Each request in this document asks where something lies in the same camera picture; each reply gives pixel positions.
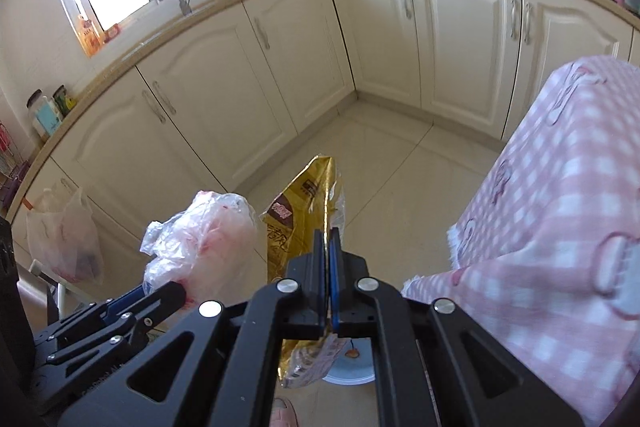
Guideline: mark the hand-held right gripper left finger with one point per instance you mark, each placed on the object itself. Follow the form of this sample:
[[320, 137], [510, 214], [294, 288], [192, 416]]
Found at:
[[320, 277]]

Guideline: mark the row of cream cabinet doors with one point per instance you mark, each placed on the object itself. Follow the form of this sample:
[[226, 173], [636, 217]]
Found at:
[[210, 97]]

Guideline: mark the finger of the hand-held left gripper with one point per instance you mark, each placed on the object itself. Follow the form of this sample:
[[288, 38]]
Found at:
[[155, 307], [122, 303]]

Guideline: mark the white metal frame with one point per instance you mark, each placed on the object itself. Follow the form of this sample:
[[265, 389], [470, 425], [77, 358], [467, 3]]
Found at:
[[57, 292]]

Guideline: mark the pink checked tablecloth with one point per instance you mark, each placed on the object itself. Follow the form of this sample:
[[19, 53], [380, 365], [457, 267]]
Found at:
[[550, 217]]

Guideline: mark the gold snack packet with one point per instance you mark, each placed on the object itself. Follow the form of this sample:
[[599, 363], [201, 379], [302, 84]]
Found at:
[[300, 207]]

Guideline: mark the clear plastic bag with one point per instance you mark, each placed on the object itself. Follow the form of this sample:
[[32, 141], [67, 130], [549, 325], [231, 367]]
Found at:
[[210, 237]]

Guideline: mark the orange bottle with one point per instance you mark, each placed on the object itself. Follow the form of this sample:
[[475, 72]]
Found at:
[[90, 37]]

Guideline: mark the pink slipper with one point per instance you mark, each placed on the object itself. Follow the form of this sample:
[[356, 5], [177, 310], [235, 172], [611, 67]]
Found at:
[[285, 414]]

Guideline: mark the hanging plastic bag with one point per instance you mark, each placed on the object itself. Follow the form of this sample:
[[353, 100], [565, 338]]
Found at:
[[65, 237]]

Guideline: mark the green-labelled jar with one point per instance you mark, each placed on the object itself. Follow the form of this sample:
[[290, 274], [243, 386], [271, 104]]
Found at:
[[64, 102]]

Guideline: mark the white-lidded jar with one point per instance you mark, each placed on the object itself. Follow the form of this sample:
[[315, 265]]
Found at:
[[45, 114]]

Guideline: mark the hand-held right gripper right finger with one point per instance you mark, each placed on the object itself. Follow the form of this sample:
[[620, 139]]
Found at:
[[336, 277]]

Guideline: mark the white plate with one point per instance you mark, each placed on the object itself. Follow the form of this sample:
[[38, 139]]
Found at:
[[350, 369]]

